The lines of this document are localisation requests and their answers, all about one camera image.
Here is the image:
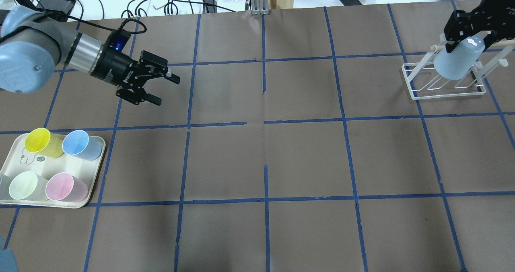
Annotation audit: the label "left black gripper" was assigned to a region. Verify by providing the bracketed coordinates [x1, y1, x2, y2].
[91, 47, 180, 106]

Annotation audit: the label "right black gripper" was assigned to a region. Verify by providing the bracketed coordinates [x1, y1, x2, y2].
[444, 0, 515, 53]

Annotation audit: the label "light blue cup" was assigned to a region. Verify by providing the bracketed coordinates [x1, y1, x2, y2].
[434, 35, 484, 80]

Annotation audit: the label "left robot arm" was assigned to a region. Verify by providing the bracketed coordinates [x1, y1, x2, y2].
[0, 5, 180, 106]

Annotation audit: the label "yellow cup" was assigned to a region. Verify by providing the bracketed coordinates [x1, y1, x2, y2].
[24, 128, 64, 158]

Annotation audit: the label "pink cup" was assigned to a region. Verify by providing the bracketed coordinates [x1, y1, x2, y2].
[45, 172, 89, 202]

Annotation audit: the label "pale green cup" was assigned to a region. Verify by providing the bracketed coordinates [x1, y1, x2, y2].
[8, 171, 49, 201]

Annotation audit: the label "beige plastic tray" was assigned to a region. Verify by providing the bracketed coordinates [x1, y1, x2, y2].
[0, 133, 106, 208]

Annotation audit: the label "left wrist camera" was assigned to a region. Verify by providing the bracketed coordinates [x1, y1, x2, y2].
[105, 29, 131, 52]

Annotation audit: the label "white wire cup rack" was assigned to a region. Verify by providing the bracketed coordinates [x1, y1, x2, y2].
[401, 34, 514, 100]

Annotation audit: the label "black cables on bench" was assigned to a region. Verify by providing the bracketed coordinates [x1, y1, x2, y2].
[56, 0, 246, 19]

